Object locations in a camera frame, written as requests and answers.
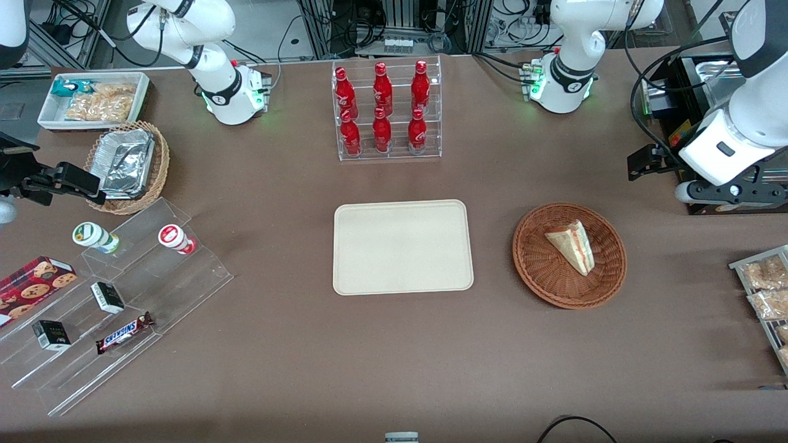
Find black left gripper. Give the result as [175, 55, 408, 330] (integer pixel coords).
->
[628, 144, 788, 207]

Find aluminium foil container stack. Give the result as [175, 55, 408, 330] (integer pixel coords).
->
[97, 127, 156, 199]

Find red cookie box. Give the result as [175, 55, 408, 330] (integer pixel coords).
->
[0, 255, 79, 329]

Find aluminium frame rack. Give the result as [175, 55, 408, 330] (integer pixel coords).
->
[27, 0, 113, 70]

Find red lid drink cup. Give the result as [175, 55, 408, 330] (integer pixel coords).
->
[157, 224, 198, 257]

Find light oval wicker basket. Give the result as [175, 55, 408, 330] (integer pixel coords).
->
[84, 120, 171, 216]

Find brown round wicker basket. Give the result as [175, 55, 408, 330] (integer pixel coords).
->
[512, 202, 628, 309]

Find green lid drink cup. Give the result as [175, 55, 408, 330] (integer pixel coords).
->
[71, 221, 121, 255]

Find grey wire rack tray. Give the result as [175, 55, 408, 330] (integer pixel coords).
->
[729, 245, 788, 377]

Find steel warmer pan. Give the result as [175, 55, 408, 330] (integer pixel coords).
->
[694, 58, 749, 108]

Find beige plastic tray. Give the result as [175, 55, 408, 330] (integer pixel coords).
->
[332, 199, 475, 297]

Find triangular sandwich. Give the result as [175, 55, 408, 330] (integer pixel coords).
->
[544, 220, 597, 277]

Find small black carton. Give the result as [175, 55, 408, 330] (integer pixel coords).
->
[90, 281, 126, 316]
[31, 319, 72, 353]

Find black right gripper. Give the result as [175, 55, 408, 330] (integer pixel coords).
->
[0, 132, 107, 207]

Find clear acrylic bottle rack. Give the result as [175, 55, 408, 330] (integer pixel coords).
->
[331, 55, 443, 162]

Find red cola bottle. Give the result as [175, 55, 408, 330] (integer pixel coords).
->
[340, 110, 363, 157]
[372, 62, 394, 117]
[334, 66, 360, 119]
[411, 60, 432, 113]
[407, 108, 428, 155]
[372, 107, 393, 154]

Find snickers chocolate bar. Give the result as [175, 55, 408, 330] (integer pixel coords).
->
[95, 311, 155, 356]

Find black cable loop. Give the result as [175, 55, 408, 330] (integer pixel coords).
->
[535, 415, 620, 443]

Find black food warmer cabinet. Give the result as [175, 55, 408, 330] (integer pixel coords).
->
[640, 52, 788, 216]

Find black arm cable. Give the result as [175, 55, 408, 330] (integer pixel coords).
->
[624, 0, 749, 174]

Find clear bag of crackers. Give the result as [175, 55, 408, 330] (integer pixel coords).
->
[64, 82, 138, 123]

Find clear acrylic stepped stand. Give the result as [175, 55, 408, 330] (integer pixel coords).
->
[80, 197, 235, 337]
[0, 276, 164, 418]

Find teal snack packet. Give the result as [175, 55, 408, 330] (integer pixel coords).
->
[50, 79, 97, 98]

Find clear bag of fried snacks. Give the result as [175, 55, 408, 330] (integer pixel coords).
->
[740, 255, 788, 291]
[747, 289, 788, 322]

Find white rectangular snack bin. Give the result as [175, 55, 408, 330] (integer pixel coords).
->
[37, 71, 151, 133]

